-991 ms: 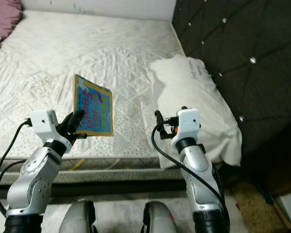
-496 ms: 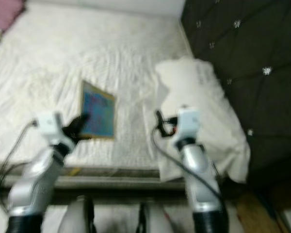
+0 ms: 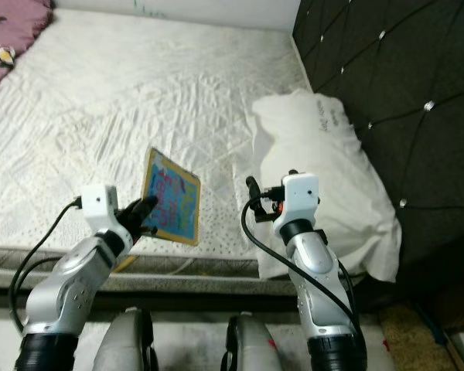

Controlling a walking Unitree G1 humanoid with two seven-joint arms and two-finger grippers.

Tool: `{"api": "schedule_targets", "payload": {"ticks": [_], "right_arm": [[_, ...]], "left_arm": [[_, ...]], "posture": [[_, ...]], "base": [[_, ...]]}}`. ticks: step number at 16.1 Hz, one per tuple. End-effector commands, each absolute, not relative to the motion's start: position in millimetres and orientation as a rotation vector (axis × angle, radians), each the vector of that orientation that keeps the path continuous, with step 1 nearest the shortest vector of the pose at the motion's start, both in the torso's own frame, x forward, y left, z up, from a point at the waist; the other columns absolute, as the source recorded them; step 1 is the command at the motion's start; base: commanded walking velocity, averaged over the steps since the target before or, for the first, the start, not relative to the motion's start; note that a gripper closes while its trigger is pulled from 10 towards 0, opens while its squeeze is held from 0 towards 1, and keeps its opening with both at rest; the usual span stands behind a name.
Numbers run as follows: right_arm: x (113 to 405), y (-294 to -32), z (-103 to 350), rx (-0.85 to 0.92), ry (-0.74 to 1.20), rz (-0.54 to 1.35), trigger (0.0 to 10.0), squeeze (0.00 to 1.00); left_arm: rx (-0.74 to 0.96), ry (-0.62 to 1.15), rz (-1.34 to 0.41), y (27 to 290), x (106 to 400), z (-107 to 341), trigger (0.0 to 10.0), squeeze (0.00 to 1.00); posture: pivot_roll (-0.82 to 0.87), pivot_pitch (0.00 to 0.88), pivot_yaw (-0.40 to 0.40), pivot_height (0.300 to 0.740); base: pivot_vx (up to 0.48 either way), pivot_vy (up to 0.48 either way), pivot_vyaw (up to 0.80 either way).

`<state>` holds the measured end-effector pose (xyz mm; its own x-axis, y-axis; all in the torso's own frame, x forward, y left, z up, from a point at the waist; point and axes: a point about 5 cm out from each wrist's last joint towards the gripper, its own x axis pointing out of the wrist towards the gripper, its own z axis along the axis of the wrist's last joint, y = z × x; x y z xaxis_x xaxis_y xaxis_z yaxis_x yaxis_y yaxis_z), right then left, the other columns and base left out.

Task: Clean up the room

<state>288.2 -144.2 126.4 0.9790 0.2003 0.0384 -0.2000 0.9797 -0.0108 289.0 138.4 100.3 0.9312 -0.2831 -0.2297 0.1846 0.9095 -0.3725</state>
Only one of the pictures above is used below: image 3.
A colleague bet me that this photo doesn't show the colourful yellow-edged children's book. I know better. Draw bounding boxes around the colourful yellow-edged children's book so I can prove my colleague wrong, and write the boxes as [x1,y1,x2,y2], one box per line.
[141,146,203,247]

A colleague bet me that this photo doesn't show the purple duvet with cartoon prints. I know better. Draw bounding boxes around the purple duvet with cartoon prints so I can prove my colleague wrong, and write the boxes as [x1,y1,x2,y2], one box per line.
[0,0,53,98]

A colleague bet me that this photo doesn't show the white pillow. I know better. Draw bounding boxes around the white pillow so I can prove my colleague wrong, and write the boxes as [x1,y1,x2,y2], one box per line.
[249,88,404,284]

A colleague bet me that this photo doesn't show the dark bed base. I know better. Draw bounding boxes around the dark bed base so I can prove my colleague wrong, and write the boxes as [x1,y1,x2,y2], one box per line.
[0,267,380,314]

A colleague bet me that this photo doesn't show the grey quilted mattress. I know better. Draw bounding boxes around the grey quilted mattress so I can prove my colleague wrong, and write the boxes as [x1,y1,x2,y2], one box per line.
[0,7,315,295]

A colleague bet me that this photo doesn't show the grey left robot leg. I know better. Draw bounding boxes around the grey left robot leg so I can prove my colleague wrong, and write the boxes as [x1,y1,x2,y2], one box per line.
[92,307,158,371]

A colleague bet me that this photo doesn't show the grey robot leg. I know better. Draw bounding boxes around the grey robot leg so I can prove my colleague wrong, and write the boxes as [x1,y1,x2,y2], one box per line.
[92,307,158,371]
[223,311,288,371]

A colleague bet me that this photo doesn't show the black tufted headboard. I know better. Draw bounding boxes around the black tufted headboard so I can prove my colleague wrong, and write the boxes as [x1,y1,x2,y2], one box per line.
[291,0,464,311]

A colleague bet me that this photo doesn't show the grey right robot leg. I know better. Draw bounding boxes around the grey right robot leg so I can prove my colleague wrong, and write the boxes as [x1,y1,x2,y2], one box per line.
[223,311,288,371]

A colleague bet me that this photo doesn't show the brown patterned mat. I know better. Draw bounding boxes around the brown patterned mat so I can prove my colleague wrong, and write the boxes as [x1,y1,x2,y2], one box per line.
[378,305,450,371]

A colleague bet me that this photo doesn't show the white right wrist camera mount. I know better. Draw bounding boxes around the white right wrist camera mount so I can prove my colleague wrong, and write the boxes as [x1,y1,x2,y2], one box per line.
[274,172,320,233]

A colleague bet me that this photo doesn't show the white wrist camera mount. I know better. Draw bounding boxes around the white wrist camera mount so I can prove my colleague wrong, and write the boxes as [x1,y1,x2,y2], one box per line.
[80,183,119,233]
[274,172,320,233]

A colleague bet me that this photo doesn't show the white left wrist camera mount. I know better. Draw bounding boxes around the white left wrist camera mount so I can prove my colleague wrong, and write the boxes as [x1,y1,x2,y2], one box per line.
[80,183,119,233]

